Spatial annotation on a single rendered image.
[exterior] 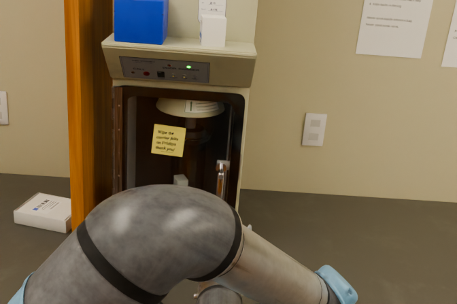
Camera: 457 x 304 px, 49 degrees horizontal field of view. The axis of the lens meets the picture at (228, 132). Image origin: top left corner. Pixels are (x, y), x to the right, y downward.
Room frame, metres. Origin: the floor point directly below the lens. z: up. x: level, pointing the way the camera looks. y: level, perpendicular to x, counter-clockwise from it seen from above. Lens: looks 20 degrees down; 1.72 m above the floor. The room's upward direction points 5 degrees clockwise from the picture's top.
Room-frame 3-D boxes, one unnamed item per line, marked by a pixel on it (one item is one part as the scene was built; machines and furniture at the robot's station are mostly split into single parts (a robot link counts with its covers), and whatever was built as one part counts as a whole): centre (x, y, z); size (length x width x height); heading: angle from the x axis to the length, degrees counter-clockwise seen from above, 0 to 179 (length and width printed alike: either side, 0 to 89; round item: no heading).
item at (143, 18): (1.08, 0.20, 1.56); 0.10 x 0.10 x 0.09; 2
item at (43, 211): (1.26, 0.49, 0.96); 0.16 x 0.12 x 0.04; 79
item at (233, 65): (1.09, 0.12, 1.46); 0.32 x 0.11 x 0.10; 92
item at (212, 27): (1.09, 0.05, 1.54); 0.05 x 0.05 x 0.06; 9
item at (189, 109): (1.14, 0.12, 1.19); 0.30 x 0.01 x 0.40; 92
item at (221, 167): (1.11, 0.01, 1.17); 0.05 x 0.03 x 0.10; 2
